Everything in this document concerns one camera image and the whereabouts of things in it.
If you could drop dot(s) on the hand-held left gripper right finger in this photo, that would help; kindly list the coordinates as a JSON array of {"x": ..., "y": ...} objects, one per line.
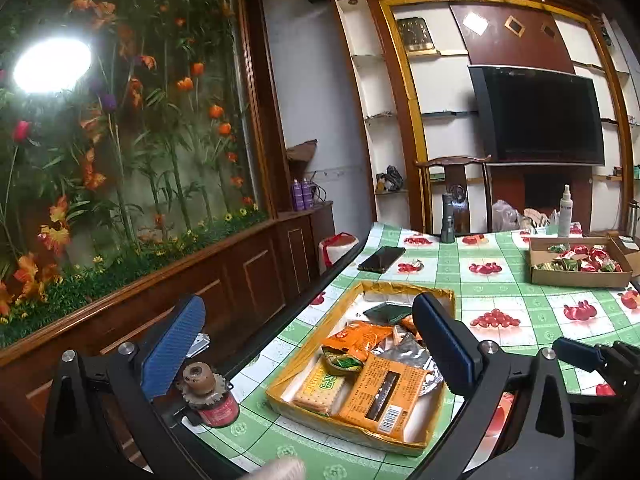
[{"x": 445, "y": 345}]

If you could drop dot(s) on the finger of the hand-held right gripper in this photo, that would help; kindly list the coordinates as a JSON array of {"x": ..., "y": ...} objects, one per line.
[{"x": 575, "y": 352}]

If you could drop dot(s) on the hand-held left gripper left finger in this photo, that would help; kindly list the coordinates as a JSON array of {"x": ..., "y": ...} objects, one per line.
[{"x": 172, "y": 345}]

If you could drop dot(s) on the silver foil snack packet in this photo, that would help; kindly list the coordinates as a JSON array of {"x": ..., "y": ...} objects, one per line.
[{"x": 410, "y": 350}]

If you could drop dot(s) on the plain orange snack bag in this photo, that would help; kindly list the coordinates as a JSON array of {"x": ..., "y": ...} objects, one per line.
[{"x": 406, "y": 324}]

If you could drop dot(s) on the dark green snack packet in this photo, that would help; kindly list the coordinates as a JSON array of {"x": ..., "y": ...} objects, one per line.
[{"x": 387, "y": 312}]

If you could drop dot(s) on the yellow taped foam tray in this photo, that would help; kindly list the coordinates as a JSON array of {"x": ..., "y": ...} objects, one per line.
[{"x": 400, "y": 287}]

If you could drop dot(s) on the orange opaque cracker packet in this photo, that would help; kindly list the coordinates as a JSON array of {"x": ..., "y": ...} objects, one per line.
[{"x": 370, "y": 385}]

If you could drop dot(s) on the orange snack bag bowl print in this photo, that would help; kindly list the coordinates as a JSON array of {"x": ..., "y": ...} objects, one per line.
[{"x": 357, "y": 337}]

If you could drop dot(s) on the green-yellow snack packet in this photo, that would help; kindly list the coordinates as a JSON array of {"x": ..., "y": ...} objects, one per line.
[{"x": 345, "y": 362}]

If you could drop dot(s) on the yellow-green cracker packet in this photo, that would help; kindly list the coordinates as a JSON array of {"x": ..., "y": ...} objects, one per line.
[{"x": 320, "y": 387}]

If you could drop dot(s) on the person's left hand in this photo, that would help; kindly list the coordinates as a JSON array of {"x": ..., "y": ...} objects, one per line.
[{"x": 280, "y": 470}]

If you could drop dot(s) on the long cardboard box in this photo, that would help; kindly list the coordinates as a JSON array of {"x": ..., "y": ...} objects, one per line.
[{"x": 575, "y": 278}]

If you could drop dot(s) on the red jar with brown lid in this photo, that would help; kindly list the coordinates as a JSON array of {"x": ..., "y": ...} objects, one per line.
[{"x": 217, "y": 407}]

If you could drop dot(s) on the green checked fruit tablecloth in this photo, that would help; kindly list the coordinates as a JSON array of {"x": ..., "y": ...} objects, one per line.
[{"x": 500, "y": 285}]

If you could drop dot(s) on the pile of wrapped candies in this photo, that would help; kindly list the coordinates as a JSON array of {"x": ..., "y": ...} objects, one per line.
[{"x": 585, "y": 255}]

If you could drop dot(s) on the wooden cabinet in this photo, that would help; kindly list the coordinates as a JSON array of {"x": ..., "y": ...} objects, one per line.
[{"x": 240, "y": 270}]

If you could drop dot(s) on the black smartphone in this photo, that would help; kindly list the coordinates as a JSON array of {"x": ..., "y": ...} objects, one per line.
[{"x": 382, "y": 259}]

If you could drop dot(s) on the small cardboard box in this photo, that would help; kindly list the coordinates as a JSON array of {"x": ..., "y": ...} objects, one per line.
[{"x": 631, "y": 245}]

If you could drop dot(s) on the grey flashlight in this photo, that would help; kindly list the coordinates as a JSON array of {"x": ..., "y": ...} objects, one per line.
[{"x": 448, "y": 220}]

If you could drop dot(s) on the white spray bottle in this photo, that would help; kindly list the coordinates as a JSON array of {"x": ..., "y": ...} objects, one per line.
[{"x": 565, "y": 215}]

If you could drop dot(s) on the white plastic bag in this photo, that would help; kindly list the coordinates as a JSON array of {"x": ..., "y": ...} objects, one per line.
[{"x": 505, "y": 215}]

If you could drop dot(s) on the metal thermos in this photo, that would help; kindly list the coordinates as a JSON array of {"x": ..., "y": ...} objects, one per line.
[{"x": 634, "y": 220}]

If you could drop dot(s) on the wooden chair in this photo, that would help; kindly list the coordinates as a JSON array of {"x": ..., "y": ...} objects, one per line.
[{"x": 457, "y": 180}]

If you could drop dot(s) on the dark bag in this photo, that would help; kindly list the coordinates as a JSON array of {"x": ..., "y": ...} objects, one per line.
[{"x": 389, "y": 180}]

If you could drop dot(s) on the purple bottle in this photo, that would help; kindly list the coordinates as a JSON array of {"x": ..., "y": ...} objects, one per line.
[
  {"x": 308, "y": 195},
  {"x": 297, "y": 195}
]

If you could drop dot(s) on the brown cloth bag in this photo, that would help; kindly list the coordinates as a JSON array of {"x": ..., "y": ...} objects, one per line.
[{"x": 302, "y": 152}]

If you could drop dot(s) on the black flat television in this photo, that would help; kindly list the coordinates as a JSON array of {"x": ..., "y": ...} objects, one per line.
[{"x": 540, "y": 115}]

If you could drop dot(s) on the flower wall panel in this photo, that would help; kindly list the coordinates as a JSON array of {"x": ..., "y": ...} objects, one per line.
[{"x": 150, "y": 135}]

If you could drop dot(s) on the wooden wall shelf unit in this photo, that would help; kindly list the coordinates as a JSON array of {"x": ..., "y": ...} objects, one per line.
[{"x": 395, "y": 110}]

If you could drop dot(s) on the square wall clock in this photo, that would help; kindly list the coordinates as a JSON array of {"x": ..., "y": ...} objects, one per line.
[{"x": 415, "y": 35}]

